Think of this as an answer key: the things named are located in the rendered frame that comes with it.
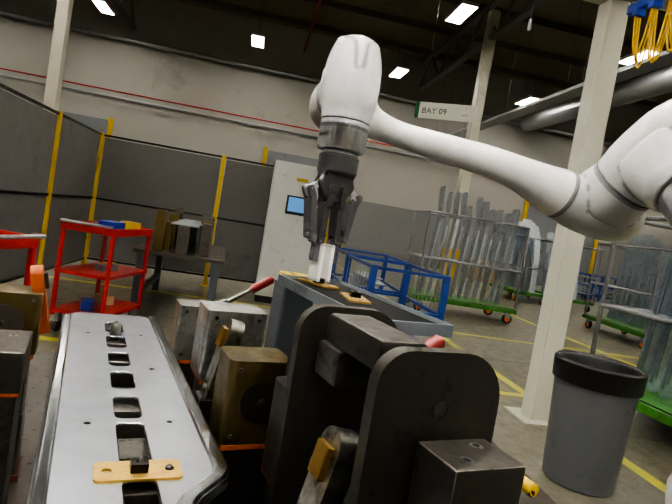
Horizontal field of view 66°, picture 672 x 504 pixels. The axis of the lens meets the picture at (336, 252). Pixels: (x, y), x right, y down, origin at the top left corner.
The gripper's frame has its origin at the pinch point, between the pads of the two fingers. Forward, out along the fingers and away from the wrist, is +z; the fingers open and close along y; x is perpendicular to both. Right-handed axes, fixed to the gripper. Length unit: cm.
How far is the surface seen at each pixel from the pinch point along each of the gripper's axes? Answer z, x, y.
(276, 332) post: 16.5, -11.1, -0.2
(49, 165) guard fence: -18, -586, -56
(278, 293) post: 8.8, -13.6, -0.8
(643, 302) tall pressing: 42, -300, -1000
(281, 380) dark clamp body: 12.4, 25.4, 23.1
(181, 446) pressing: 20.4, 22.8, 33.5
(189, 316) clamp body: 16.6, -24.1, 13.1
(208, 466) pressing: 20.4, 28.0, 32.6
